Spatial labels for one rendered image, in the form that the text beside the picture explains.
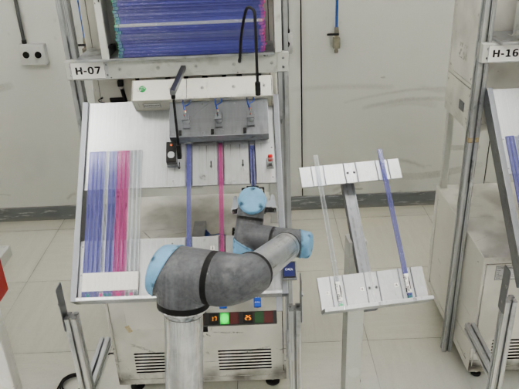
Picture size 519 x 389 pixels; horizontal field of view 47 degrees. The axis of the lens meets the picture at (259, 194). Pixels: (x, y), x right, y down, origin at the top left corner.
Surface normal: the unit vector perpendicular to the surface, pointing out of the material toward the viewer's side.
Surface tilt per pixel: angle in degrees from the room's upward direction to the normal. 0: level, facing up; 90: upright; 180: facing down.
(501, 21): 90
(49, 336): 0
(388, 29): 90
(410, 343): 0
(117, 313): 90
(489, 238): 0
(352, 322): 90
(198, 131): 46
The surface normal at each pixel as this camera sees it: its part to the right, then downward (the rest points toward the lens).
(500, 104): -0.02, -0.33
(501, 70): 0.01, 0.44
